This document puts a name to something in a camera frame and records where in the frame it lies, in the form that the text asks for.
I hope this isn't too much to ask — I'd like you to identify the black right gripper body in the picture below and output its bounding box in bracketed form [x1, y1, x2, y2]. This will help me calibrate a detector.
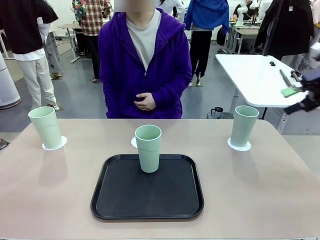
[301, 72, 320, 111]

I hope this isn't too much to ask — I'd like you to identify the pale green plastic cup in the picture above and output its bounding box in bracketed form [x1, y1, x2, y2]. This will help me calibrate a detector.
[229, 104, 260, 148]
[134, 124, 163, 174]
[27, 106, 63, 150]

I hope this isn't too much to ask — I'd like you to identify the person's right forearm purple sleeve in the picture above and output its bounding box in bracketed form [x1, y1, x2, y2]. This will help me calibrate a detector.
[102, 84, 138, 119]

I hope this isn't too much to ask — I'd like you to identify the person's left forearm purple sleeve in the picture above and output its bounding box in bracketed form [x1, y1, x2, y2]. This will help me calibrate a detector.
[151, 79, 192, 111]

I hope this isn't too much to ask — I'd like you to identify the person's left hand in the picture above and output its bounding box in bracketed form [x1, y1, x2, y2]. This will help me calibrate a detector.
[133, 92, 157, 112]

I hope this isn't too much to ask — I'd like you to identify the black metal rod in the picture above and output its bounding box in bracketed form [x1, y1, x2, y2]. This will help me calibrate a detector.
[290, 70, 303, 82]
[279, 69, 293, 88]

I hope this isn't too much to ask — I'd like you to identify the white side table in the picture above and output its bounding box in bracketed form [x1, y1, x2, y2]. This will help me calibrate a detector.
[214, 53, 313, 108]

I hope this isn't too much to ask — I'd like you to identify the white cylindrical air purifier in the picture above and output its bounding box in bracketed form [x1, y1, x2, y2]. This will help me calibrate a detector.
[0, 53, 21, 109]

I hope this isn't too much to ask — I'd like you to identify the long black coat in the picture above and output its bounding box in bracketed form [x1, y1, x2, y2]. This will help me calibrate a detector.
[253, 0, 316, 58]

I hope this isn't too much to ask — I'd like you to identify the grey background desk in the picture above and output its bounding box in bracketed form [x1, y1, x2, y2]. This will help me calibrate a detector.
[224, 22, 261, 55]

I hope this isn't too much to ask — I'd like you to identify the person in grey trousers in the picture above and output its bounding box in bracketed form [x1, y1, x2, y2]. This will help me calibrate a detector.
[37, 14, 63, 80]

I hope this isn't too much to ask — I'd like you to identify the person in blue top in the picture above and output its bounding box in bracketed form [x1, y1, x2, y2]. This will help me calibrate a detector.
[183, 0, 231, 87]

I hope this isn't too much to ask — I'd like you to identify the person in black top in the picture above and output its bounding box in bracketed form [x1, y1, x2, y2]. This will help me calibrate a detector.
[0, 0, 61, 111]

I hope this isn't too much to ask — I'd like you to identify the beige background desk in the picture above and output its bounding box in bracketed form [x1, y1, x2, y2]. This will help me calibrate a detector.
[57, 22, 85, 63]

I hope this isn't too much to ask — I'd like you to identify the person in purple hoodie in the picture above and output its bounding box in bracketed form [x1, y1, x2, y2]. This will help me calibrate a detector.
[97, 7, 193, 120]

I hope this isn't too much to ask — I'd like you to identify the person in plaid shirt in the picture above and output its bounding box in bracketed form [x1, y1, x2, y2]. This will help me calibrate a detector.
[71, 0, 113, 83]

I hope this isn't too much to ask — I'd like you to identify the black plastic serving tray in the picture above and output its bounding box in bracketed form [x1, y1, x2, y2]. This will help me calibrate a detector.
[90, 153, 205, 221]

